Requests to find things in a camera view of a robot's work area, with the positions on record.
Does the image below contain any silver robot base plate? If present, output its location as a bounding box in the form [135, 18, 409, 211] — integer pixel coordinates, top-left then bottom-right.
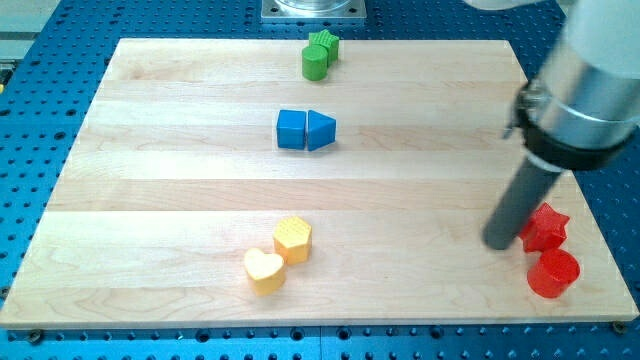
[261, 0, 367, 23]

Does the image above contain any yellow heart block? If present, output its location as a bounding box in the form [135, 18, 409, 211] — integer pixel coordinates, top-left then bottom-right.
[244, 248, 286, 296]

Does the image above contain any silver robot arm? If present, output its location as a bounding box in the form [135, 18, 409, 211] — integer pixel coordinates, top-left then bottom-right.
[482, 0, 639, 250]

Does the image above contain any yellow hexagon block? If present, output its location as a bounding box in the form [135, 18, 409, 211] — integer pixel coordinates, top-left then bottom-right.
[273, 216, 312, 265]

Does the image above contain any red star block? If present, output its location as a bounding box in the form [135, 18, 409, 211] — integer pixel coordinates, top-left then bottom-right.
[518, 202, 570, 253]

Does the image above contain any red cylinder block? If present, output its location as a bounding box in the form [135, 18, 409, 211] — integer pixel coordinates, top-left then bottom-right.
[527, 248, 581, 299]

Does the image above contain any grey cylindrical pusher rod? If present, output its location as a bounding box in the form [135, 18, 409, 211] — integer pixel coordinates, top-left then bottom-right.
[482, 157, 563, 250]

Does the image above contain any green star block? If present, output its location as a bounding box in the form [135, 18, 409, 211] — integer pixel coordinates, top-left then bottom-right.
[308, 29, 340, 66]

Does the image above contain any blue cube block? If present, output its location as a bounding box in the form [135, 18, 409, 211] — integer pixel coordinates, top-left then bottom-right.
[276, 109, 307, 150]

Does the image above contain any green cylinder block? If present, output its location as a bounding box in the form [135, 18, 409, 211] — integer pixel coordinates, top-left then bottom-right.
[301, 45, 328, 81]

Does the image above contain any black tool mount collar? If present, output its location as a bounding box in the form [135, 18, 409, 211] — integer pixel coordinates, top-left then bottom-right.
[503, 81, 636, 171]

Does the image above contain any wooden board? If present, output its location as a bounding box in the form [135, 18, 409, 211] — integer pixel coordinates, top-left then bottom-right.
[1, 38, 638, 330]

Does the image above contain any blue triangle block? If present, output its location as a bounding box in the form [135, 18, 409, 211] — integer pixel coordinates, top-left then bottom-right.
[307, 110, 337, 151]

